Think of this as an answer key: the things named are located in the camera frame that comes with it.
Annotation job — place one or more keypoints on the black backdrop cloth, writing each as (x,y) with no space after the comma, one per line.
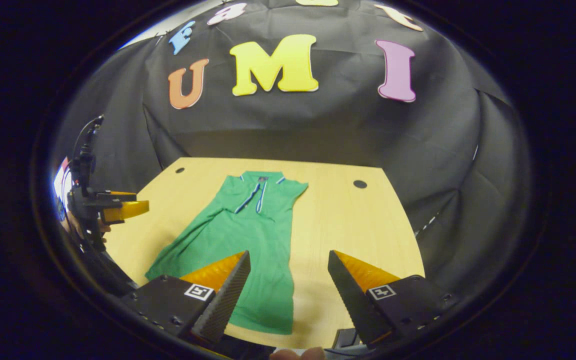
(343,125)

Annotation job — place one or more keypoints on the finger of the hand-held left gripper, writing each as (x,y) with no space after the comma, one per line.
(118,194)
(128,210)

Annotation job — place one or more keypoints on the green T-shirt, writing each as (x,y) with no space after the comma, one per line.
(248,235)

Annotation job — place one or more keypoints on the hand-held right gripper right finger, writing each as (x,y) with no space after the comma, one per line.
(350,300)

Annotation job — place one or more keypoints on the bright screen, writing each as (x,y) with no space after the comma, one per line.
(60,187)

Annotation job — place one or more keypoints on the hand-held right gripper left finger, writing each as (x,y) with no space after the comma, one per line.
(228,300)

